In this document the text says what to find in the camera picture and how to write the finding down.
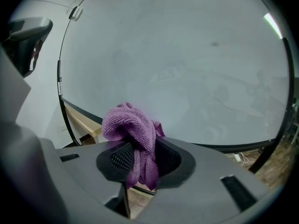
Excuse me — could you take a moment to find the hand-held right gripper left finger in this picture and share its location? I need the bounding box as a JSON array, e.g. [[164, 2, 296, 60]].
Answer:
[[55, 141, 135, 224]]

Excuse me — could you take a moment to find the black whiteboard eraser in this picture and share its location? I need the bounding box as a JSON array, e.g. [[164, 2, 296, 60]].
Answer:
[[68, 5, 84, 21]]

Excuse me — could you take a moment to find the whiteboard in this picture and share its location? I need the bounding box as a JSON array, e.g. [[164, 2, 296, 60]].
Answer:
[[57, 0, 295, 195]]

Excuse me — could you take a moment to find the white cable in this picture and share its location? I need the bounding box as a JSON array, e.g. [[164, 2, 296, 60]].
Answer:
[[238, 151, 252, 166]]

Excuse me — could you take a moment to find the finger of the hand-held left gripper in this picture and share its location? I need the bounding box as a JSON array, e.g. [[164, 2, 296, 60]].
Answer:
[[8, 17, 53, 42], [3, 35, 44, 78]]

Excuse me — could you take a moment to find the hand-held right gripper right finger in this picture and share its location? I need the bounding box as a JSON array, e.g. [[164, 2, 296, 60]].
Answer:
[[137, 137, 269, 224]]

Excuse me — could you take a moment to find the purple cloth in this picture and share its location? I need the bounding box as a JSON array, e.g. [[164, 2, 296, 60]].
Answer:
[[101, 102, 166, 189]]

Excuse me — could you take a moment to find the wooden desk with white legs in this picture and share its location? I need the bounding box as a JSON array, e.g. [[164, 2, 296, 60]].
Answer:
[[63, 101, 108, 147]]

